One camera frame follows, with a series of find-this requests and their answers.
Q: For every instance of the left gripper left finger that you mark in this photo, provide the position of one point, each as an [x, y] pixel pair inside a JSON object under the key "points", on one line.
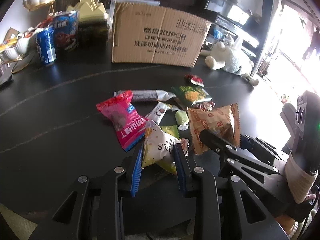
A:
{"points": [[133, 171]]}

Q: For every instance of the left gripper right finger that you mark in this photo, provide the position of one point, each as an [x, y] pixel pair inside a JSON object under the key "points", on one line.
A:
{"points": [[187, 180]]}

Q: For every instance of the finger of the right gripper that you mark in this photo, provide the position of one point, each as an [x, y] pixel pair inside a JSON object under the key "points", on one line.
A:
{"points": [[258, 148], [222, 147]]}

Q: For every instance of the orange brown snack packet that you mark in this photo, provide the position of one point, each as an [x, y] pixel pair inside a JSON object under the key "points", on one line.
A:
{"points": [[223, 121]]}

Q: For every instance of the white yellow snack bag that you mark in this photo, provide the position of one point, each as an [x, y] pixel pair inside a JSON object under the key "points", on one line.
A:
{"points": [[158, 147]]}

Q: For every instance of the pink red snack packet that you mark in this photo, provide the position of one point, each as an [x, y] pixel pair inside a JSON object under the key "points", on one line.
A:
{"points": [[128, 124]]}

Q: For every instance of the green cracker packet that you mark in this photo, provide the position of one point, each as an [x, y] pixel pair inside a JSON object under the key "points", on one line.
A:
{"points": [[187, 96]]}

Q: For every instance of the grey white snack bar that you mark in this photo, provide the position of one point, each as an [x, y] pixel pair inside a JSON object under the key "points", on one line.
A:
{"points": [[147, 95]]}

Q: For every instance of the small yellow-green snack packet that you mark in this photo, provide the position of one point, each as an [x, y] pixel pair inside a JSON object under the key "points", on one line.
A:
{"points": [[172, 130]]}

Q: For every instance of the pale green wrapped candy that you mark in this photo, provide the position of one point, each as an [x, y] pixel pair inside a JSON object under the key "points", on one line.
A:
{"points": [[181, 118]]}

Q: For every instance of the white coffee sachet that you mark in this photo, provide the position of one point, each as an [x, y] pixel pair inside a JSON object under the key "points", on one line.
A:
{"points": [[158, 112]]}

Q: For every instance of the small red candy packet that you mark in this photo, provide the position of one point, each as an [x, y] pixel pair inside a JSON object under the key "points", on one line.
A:
{"points": [[194, 80]]}

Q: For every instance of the white plush sheep toy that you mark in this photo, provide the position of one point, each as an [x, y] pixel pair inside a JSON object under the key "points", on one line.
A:
{"points": [[230, 59]]}

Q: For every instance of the brown cardboard box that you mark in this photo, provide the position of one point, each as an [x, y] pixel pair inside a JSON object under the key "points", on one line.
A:
{"points": [[144, 33]]}

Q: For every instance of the blue soda can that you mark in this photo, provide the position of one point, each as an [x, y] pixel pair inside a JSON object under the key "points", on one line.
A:
{"points": [[46, 46]]}

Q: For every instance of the blue milk carton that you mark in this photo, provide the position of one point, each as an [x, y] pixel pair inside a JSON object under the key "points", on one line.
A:
{"points": [[65, 26]]}

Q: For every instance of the yellow mountain-shaped box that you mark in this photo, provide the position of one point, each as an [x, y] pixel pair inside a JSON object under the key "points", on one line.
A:
{"points": [[89, 11]]}

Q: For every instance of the white shell fruit stand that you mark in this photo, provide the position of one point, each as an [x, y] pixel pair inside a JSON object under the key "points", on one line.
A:
{"points": [[23, 20]]}

